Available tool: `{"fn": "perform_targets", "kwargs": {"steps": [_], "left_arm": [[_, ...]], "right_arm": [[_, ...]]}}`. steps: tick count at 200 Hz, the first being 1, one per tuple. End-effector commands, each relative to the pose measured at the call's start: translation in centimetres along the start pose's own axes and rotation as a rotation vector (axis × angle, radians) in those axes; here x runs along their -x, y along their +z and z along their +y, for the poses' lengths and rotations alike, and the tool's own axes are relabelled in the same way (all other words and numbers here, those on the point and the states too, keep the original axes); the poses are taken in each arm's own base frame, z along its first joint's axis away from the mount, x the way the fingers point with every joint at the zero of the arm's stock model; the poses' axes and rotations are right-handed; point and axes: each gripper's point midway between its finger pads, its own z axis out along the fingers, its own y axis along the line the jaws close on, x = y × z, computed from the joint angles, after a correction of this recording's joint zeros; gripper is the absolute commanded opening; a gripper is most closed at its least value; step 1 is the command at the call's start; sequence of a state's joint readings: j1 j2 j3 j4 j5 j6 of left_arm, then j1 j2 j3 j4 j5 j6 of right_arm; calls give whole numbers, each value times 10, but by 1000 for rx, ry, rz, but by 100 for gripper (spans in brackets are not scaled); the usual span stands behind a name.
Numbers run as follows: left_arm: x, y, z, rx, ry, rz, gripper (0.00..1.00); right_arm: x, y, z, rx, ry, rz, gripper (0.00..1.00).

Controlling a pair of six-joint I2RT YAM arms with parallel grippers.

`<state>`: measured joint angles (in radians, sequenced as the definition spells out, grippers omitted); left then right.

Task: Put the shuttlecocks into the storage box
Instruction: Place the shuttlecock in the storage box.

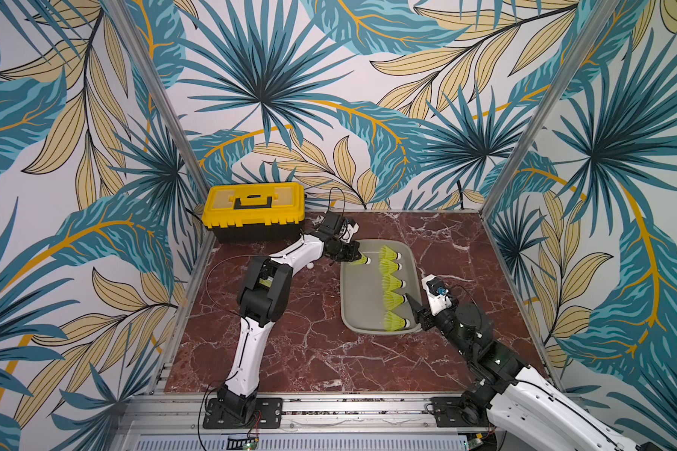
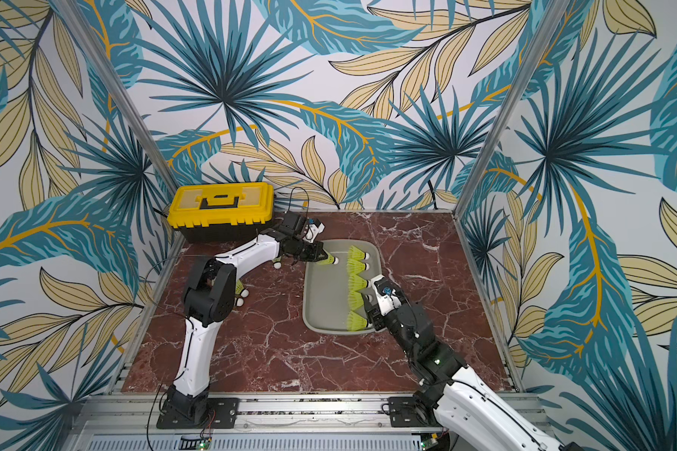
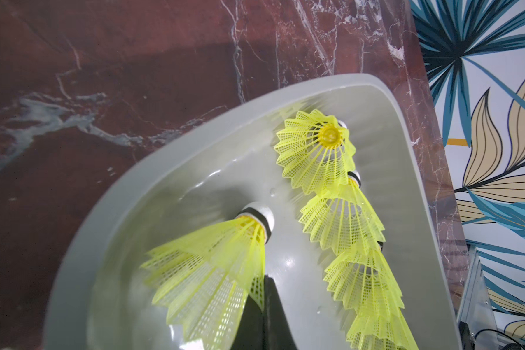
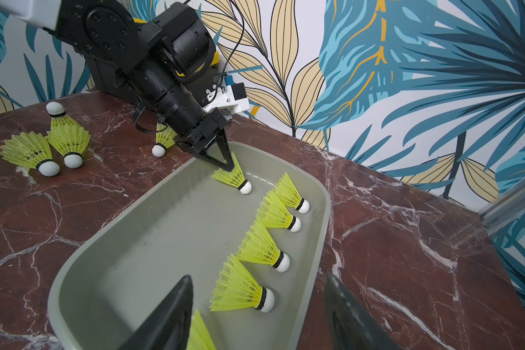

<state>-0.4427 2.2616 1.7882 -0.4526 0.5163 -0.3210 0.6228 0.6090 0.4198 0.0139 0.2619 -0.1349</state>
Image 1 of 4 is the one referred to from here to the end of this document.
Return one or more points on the yellow-green shuttlecock six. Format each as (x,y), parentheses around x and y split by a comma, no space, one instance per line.
(392,300)

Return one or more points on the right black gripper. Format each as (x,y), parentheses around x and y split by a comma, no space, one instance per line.
(426,315)

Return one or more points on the aluminium front rail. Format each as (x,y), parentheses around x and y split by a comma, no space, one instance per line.
(307,421)

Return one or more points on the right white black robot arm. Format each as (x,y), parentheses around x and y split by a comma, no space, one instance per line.
(509,393)

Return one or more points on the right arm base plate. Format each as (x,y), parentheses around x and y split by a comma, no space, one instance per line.
(457,412)

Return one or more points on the yellow black toolbox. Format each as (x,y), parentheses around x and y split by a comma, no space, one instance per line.
(259,212)

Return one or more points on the yellow-green shuttlecock two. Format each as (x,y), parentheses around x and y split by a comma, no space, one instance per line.
(387,253)

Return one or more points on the yellow-green shuttlecock four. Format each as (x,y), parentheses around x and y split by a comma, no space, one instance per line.
(395,323)

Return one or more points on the aluminium frame post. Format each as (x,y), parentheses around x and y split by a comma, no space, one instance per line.
(127,29)
(585,39)

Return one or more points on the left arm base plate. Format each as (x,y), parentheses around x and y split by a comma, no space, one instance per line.
(261,412)

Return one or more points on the right aluminium frame post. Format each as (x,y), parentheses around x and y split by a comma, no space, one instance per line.
(585,39)

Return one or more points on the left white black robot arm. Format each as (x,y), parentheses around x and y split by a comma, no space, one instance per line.
(263,299)

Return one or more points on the yellow-green shuttlecock three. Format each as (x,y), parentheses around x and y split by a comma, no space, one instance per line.
(392,283)

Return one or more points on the left aluminium frame post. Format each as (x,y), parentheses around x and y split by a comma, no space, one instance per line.
(127,29)

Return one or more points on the grey plastic storage tray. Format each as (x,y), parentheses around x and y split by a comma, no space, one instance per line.
(361,293)

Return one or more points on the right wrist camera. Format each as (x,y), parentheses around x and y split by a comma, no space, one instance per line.
(438,295)

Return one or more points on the yellow-green shuttlecock eight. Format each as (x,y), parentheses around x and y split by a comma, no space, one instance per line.
(362,260)

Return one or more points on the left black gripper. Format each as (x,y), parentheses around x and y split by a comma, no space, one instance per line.
(351,256)

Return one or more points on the yellow-green shuttlecock one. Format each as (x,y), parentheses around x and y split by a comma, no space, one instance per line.
(388,266)

